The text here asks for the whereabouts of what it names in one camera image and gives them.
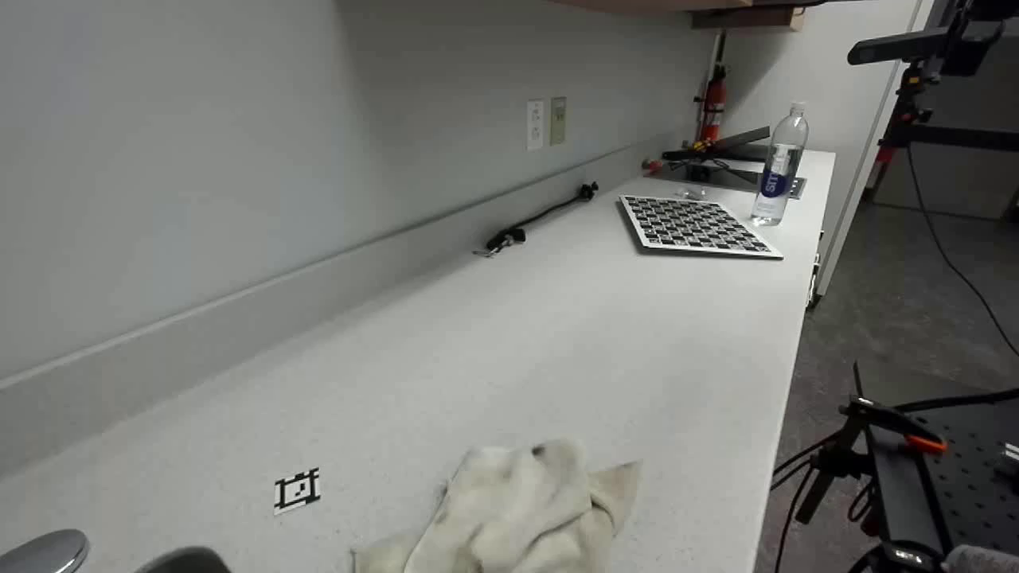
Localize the black white calibration checkerboard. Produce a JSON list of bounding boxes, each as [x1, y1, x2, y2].
[[616, 191, 788, 264]]

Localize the black tripod with orange clip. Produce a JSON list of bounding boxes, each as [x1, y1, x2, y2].
[[771, 360, 1019, 573]]

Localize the small black white marker tag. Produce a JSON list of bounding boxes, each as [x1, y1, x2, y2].
[[270, 463, 326, 512]]

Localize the black red camera stand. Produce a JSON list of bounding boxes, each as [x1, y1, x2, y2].
[[869, 59, 1019, 202]]

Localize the black floor cable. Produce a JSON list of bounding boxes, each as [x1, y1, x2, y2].
[[901, 147, 1019, 360]]

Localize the white wall outlet plate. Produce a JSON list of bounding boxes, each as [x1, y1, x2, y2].
[[525, 98, 548, 151]]

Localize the black camera on stand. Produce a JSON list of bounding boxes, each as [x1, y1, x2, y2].
[[845, 16, 1006, 78]]

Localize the folded black tripod legs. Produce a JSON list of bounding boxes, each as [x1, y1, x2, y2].
[[639, 123, 807, 200]]

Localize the cream white cloth towel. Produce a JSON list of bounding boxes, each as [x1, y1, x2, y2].
[[350, 437, 647, 573]]

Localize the black perforated breadboard table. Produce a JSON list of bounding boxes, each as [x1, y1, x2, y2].
[[911, 407, 1019, 554]]

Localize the clear plastic water bottle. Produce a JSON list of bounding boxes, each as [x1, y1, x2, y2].
[[748, 103, 812, 229]]

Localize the thin black rod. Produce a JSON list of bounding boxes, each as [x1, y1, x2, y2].
[[480, 179, 602, 259]]

